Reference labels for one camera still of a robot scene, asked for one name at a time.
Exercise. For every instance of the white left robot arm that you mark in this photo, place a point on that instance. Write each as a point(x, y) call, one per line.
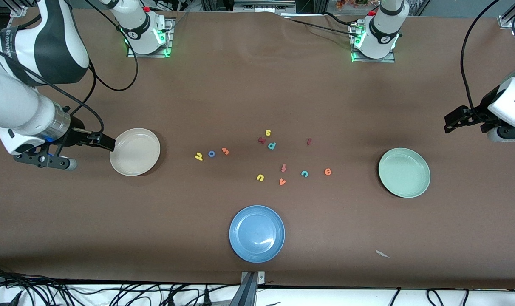
point(383, 29)

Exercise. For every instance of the grey metal camera post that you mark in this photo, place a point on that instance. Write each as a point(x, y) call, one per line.
point(249, 289)

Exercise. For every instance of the grey background device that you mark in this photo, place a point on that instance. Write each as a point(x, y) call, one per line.
point(264, 6)

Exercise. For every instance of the orange background flowers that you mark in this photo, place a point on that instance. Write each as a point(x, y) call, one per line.
point(355, 4)

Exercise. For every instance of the yellow letter h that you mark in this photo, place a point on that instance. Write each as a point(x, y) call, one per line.
point(199, 156)

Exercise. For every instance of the brown table cover sheet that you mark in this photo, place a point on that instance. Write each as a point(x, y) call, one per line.
point(240, 85)

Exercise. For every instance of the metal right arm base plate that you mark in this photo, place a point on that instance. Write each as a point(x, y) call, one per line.
point(170, 42)

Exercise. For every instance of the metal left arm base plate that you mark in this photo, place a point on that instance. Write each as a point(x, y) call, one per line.
point(376, 60)

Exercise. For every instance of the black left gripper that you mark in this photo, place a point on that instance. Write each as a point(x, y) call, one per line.
point(483, 105)

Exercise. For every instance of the aluminium frame rail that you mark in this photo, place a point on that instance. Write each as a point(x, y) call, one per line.
point(510, 17)
point(18, 8)

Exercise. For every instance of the blue plate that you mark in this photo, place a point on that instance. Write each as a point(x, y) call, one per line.
point(257, 233)

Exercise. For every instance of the beige brown plate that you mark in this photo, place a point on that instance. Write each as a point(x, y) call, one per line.
point(134, 151)

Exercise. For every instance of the light green plate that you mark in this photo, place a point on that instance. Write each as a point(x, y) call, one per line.
point(404, 172)

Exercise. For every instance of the small white paper scrap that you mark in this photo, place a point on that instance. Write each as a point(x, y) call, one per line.
point(382, 253)

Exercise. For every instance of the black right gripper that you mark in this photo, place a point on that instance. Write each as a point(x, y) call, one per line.
point(77, 126)

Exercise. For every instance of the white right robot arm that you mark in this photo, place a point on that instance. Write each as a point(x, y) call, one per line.
point(49, 46)

